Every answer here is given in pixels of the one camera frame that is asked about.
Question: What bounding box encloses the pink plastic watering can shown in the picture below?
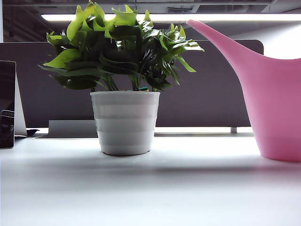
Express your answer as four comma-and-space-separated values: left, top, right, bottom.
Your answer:
185, 19, 301, 162

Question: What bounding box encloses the white ribbed plant pot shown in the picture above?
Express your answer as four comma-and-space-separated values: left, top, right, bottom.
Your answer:
89, 91, 161, 156

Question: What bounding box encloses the green leafy plant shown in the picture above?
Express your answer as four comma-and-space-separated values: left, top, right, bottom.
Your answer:
38, 0, 205, 93

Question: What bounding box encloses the dark grey desk divider panel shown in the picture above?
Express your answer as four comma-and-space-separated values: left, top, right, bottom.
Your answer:
0, 39, 264, 128

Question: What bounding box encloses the ceiling air vent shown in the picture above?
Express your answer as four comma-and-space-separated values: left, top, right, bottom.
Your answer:
166, 7, 192, 14

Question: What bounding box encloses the long ceiling light strip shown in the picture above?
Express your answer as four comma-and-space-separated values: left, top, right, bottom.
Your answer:
40, 13, 301, 23

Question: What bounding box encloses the silver laptop with black screen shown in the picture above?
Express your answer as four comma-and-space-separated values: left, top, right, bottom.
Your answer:
0, 60, 28, 150

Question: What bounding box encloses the black cable trough frame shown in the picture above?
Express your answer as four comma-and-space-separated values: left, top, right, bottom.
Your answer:
29, 132, 255, 140

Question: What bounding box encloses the grey cable tray flap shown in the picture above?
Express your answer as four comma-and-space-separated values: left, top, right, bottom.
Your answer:
48, 120, 98, 138

